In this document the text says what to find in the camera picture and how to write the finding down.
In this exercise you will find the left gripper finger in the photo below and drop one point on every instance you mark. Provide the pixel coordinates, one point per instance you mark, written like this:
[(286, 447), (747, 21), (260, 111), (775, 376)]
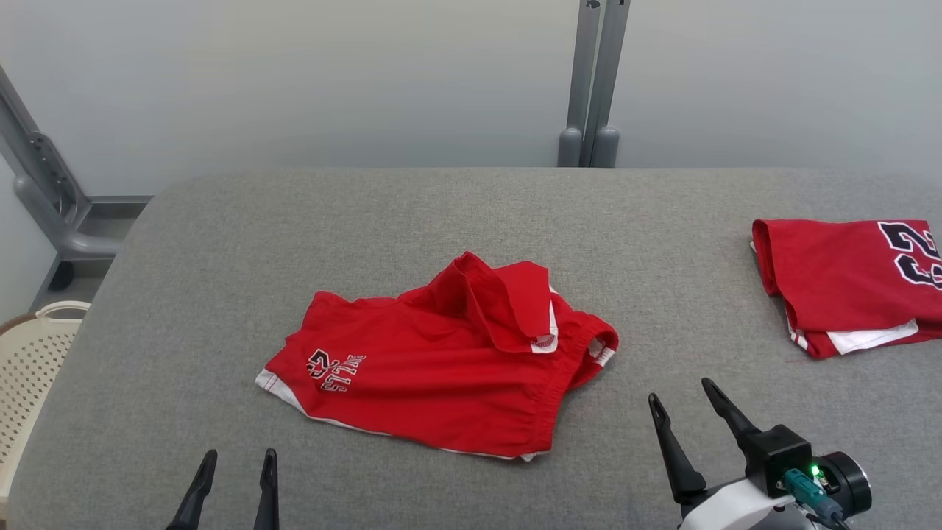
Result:
[(268, 493), (197, 493)]

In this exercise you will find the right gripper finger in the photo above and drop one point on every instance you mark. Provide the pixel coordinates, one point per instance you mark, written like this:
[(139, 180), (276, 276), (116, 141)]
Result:
[(728, 412), (677, 464)]

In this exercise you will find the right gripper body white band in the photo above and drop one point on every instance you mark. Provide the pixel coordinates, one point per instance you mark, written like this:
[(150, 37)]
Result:
[(728, 511)]

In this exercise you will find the red white basketball jersey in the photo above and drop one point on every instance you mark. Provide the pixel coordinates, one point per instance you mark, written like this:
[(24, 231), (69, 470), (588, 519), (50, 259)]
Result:
[(831, 287)]

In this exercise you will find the red basketball shorts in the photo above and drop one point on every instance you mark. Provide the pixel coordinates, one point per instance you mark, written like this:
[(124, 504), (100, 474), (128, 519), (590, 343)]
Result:
[(441, 375)]

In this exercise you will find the cream perforated laundry basket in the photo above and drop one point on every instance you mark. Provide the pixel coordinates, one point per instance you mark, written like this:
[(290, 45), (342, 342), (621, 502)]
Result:
[(44, 331)]

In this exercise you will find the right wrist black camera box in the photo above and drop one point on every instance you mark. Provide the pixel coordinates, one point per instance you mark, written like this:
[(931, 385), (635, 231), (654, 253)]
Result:
[(776, 449)]

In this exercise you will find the grey metal corner frame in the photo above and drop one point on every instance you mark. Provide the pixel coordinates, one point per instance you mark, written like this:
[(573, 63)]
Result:
[(44, 191)]

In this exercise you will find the grey metal post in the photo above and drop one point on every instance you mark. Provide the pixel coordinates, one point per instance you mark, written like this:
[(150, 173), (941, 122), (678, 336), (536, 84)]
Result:
[(612, 73), (585, 73)]

